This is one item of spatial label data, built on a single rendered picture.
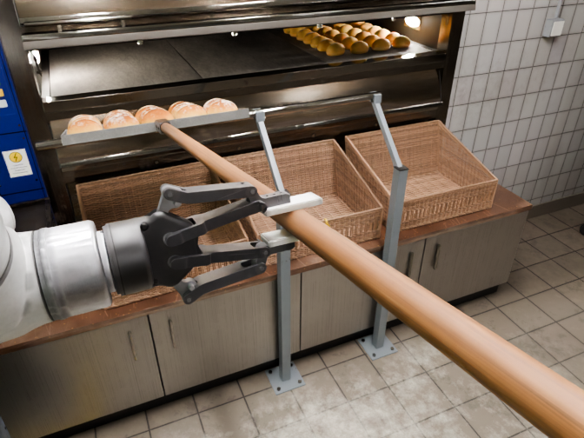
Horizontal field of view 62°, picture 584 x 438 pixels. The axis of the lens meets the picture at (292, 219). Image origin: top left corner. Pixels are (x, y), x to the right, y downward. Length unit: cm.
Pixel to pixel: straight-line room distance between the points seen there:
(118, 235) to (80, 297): 7
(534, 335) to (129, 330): 190
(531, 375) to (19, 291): 39
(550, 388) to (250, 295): 169
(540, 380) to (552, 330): 251
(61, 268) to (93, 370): 152
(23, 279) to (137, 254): 10
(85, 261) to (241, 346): 165
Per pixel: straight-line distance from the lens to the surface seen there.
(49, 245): 50
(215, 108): 161
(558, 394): 29
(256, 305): 198
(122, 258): 49
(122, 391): 210
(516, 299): 292
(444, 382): 238
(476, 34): 270
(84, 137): 151
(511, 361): 31
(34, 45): 183
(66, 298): 50
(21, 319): 50
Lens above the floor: 178
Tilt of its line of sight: 33 degrees down
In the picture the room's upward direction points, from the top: straight up
